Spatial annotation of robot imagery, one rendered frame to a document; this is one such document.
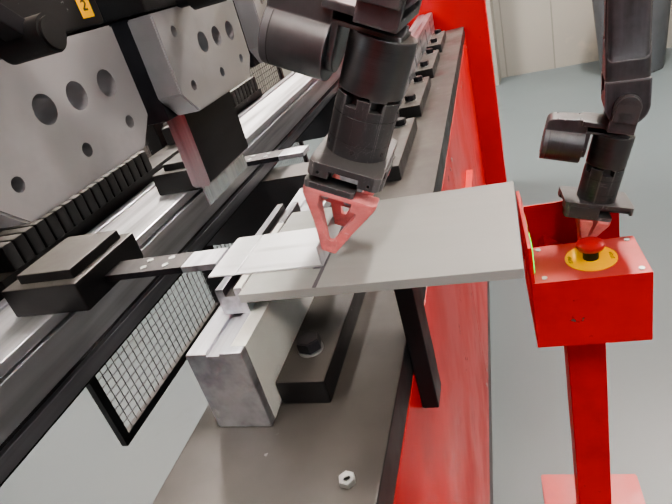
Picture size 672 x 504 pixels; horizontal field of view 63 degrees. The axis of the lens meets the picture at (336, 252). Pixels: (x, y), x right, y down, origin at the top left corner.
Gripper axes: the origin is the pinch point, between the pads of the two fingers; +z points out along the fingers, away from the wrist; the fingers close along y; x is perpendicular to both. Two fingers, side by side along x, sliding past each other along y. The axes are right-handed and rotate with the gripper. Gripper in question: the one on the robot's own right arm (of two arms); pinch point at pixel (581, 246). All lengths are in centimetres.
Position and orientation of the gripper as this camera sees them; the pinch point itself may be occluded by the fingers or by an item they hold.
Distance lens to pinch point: 100.0
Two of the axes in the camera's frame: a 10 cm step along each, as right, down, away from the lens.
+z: -0.3, 8.6, 5.1
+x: -1.9, 5.0, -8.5
